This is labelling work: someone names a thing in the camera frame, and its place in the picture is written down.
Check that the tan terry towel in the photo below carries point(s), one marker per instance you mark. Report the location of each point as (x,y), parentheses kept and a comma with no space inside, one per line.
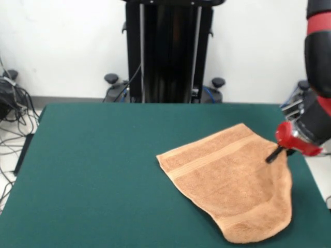
(232,186)

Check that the dark green tablecloth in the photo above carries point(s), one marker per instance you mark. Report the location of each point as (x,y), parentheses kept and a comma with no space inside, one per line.
(77,168)

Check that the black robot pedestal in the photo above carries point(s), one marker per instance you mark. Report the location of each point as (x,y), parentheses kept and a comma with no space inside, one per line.
(168,51)

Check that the black round foot knob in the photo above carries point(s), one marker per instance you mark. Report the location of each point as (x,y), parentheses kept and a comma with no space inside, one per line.
(218,82)
(303,84)
(11,74)
(111,78)

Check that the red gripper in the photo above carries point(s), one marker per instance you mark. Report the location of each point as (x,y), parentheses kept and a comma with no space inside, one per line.
(292,142)

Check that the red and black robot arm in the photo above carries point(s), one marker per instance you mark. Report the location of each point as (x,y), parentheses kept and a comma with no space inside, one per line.
(318,64)

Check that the dark stand base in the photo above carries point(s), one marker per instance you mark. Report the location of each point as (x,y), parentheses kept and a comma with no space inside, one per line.
(5,100)

